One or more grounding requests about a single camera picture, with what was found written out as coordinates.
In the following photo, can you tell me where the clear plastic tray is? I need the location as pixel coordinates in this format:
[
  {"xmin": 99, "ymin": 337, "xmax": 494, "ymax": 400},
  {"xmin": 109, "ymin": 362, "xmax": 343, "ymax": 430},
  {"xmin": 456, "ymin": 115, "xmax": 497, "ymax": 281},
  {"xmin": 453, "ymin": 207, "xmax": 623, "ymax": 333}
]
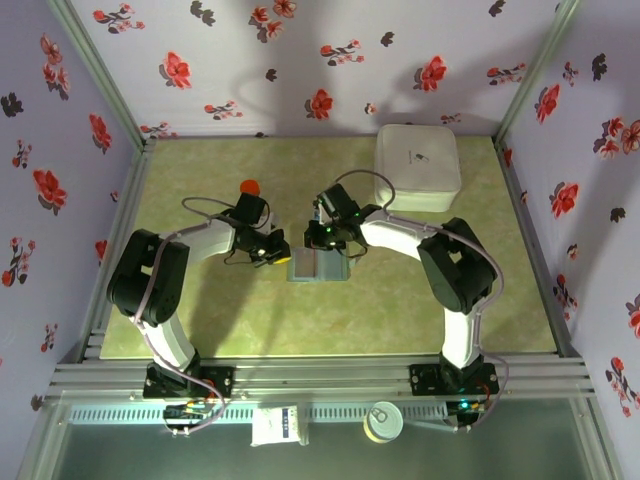
[{"xmin": 285, "ymin": 246, "xmax": 364, "ymax": 284}]

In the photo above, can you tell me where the white square storage box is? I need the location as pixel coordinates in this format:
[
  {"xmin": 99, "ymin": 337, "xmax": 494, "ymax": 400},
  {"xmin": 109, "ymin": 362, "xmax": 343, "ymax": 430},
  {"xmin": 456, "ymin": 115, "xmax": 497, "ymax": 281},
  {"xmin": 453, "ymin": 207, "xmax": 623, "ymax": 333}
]
[{"xmin": 373, "ymin": 123, "xmax": 463, "ymax": 213}]

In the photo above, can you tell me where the white paper packet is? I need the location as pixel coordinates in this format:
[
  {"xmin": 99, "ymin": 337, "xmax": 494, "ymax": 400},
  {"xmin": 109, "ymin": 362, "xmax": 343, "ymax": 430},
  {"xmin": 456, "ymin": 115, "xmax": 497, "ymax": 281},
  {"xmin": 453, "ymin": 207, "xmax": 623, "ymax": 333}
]
[{"xmin": 249, "ymin": 405, "xmax": 301, "ymax": 447}]

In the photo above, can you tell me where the tin can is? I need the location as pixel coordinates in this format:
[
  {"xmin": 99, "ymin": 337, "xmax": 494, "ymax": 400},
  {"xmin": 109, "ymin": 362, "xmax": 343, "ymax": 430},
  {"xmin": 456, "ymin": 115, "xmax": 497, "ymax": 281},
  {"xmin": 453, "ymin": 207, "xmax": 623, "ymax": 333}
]
[{"xmin": 362, "ymin": 401, "xmax": 404, "ymax": 444}]

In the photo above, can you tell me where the thin black left gripper cable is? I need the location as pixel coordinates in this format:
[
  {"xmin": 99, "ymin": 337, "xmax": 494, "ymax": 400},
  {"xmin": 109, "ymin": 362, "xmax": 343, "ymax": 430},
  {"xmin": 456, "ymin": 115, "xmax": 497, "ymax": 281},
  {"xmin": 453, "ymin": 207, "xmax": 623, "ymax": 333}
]
[{"xmin": 222, "ymin": 248, "xmax": 261, "ymax": 267}]

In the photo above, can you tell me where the grey left arm cable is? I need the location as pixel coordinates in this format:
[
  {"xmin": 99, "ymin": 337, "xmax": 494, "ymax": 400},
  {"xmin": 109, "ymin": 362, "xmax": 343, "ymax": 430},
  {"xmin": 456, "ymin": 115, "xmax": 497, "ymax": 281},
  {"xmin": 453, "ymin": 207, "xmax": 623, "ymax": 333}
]
[{"xmin": 133, "ymin": 195, "xmax": 236, "ymax": 435}]

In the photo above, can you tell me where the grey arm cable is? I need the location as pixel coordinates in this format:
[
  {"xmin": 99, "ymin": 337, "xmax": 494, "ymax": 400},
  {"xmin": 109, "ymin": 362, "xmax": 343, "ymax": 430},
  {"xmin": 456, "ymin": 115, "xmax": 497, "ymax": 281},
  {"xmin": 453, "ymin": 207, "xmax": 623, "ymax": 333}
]
[
  {"xmin": 133, "ymin": 195, "xmax": 236, "ymax": 435},
  {"xmin": 332, "ymin": 169, "xmax": 512, "ymax": 431}
]

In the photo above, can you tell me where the aluminium frame rail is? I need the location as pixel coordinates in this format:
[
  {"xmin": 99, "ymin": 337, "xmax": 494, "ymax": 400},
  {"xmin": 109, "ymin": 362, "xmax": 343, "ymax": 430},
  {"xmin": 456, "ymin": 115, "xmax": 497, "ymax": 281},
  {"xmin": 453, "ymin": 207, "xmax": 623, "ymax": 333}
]
[
  {"xmin": 493, "ymin": 134, "xmax": 586, "ymax": 359},
  {"xmin": 47, "ymin": 353, "xmax": 596, "ymax": 401},
  {"xmin": 79, "ymin": 138, "xmax": 154, "ymax": 361}
]

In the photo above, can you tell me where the grey slotted cable duct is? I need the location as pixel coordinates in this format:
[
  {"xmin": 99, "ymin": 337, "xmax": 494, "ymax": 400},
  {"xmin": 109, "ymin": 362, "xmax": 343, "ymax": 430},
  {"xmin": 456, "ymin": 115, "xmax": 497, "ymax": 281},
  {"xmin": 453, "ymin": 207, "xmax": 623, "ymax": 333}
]
[{"xmin": 68, "ymin": 403, "xmax": 451, "ymax": 424}]

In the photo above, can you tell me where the grey right arm cable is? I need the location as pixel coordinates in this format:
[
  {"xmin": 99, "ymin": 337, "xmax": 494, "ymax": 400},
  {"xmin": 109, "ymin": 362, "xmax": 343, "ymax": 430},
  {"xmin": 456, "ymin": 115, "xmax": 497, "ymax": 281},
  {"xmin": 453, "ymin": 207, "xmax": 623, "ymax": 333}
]
[{"xmin": 332, "ymin": 169, "xmax": 512, "ymax": 431}]

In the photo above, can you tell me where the aluminium frame post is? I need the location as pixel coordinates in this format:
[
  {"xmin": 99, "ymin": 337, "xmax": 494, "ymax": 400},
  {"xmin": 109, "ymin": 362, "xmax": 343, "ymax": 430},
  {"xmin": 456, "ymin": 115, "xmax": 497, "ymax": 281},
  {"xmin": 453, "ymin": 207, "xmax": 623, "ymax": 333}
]
[
  {"xmin": 47, "ymin": 0, "xmax": 149, "ymax": 146},
  {"xmin": 493, "ymin": 0, "xmax": 586, "ymax": 144}
]

